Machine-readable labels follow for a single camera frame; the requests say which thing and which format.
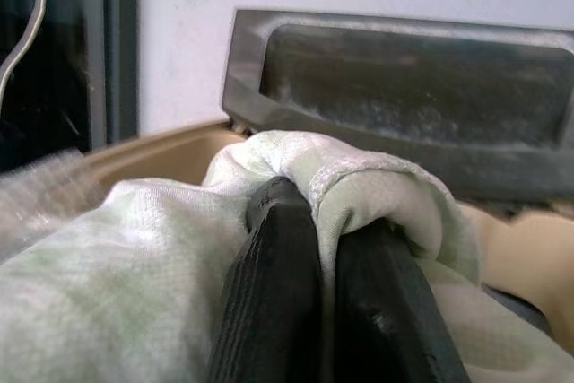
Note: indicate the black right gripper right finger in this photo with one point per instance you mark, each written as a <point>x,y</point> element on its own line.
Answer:
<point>385,311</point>

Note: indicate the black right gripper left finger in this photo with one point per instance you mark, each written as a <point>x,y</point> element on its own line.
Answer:
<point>273,266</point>

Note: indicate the pale green white cloth garment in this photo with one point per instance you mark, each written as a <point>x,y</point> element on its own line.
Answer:
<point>125,275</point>

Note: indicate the grey washing machine lid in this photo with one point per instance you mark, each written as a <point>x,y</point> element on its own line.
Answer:
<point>403,100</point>

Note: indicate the dark window frame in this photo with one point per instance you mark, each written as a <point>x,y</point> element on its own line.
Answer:
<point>63,51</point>

